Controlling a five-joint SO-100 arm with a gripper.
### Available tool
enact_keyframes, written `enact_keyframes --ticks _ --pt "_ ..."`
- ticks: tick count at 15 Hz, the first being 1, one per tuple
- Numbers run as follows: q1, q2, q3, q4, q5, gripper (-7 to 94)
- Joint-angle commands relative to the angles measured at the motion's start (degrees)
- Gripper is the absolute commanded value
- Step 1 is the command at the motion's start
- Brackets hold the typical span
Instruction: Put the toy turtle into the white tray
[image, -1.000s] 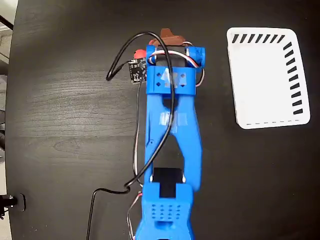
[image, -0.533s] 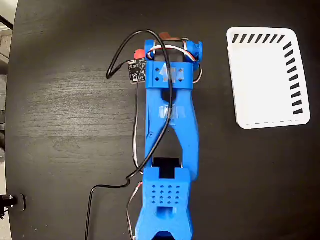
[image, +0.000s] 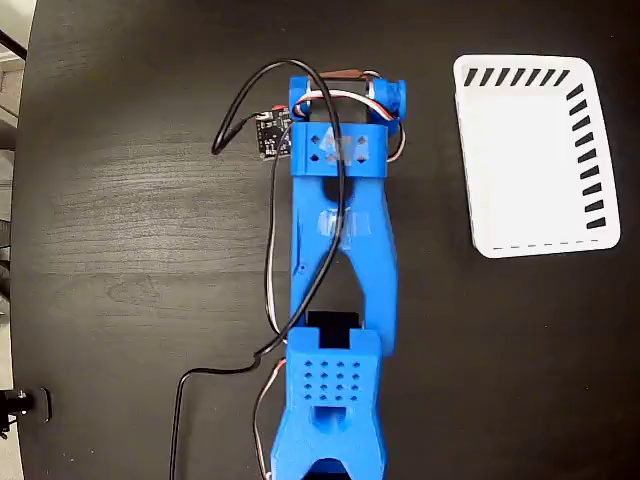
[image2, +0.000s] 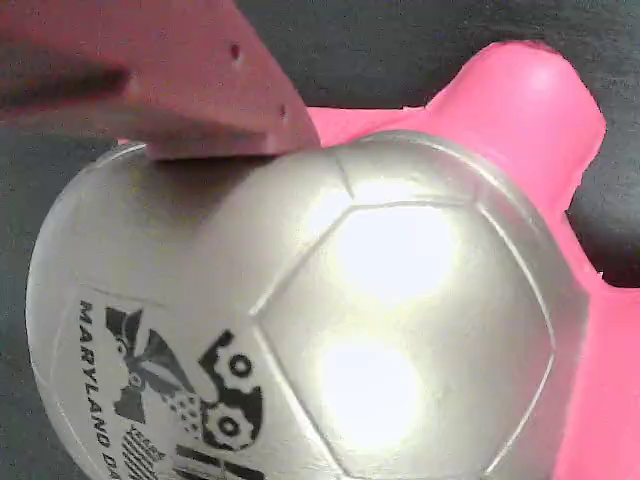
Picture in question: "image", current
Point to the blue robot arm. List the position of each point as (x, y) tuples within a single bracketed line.
[(340, 280)]

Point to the white plastic basket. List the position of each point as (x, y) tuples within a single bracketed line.
[(520, 165)]

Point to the black metal rod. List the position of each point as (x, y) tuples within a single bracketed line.
[(12, 44)]

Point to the black table clamp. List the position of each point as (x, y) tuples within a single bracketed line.
[(25, 404)]

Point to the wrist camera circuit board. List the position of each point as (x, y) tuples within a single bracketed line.
[(272, 136)]

